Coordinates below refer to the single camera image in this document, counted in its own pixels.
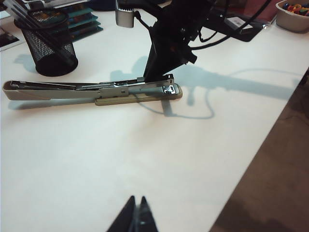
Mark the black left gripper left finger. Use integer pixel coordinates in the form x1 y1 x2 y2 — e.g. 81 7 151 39
108 195 137 232

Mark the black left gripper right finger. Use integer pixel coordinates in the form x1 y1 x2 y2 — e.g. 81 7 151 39
137 195 160 232

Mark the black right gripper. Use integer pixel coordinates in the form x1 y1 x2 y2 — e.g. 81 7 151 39
143 0 211 80

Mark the beige long-reach stapler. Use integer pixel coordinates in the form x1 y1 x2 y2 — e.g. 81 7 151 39
2 73 183 107

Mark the small white labelled device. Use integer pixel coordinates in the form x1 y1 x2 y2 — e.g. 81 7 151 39
224 15 245 28

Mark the black mesh pen holder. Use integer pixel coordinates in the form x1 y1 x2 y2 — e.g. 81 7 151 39
14 6 79 78

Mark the silver foil wrapper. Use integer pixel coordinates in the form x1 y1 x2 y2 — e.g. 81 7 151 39
261 20 275 31

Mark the beige bowl of colourful pins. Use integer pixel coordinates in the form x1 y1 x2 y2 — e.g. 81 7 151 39
275 0 309 34

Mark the white printed card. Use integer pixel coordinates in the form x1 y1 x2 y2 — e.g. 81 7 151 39
0 26 24 52

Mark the black cable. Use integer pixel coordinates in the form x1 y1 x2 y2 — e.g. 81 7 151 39
190 23 242 51
238 0 273 32

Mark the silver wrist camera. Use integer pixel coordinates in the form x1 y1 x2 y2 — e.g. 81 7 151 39
115 0 135 28

